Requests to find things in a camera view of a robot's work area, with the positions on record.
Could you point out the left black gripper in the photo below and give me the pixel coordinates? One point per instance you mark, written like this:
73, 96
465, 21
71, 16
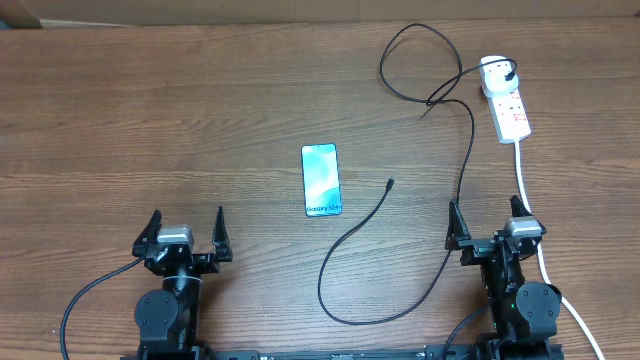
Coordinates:
207, 264

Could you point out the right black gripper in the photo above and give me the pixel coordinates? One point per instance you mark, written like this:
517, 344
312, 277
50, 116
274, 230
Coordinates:
476, 248

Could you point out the blue Galaxy smartphone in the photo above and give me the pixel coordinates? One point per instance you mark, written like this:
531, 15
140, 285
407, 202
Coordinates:
322, 191

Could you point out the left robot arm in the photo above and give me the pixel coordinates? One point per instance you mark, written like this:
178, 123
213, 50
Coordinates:
168, 318

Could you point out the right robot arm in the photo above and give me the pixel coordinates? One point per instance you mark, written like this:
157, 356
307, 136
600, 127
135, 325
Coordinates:
524, 313

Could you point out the white power strip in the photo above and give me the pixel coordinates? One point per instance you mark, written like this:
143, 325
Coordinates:
509, 117

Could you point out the brown cardboard sheet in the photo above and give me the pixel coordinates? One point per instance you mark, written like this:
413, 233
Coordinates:
37, 13

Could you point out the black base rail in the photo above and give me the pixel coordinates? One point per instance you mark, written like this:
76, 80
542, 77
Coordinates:
430, 352

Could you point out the white USB wall charger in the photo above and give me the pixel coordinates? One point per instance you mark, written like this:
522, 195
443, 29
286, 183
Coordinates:
498, 75

